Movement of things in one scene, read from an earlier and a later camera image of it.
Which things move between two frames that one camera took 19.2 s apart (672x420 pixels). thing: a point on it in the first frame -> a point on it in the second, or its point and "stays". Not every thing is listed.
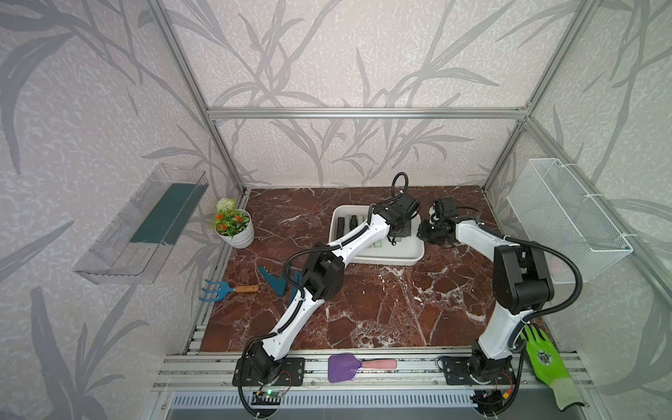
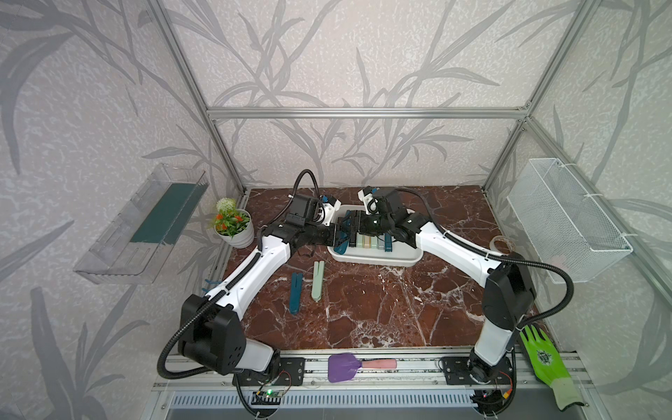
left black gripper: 408,228 -> 332,235
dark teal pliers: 278,285 -> 343,233
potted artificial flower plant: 233,225 stays
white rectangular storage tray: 390,251 stays
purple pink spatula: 342,367 stays
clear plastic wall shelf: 133,250 stays
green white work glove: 549,367 stays
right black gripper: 421,232 -> 360,228
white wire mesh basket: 554,209 stays
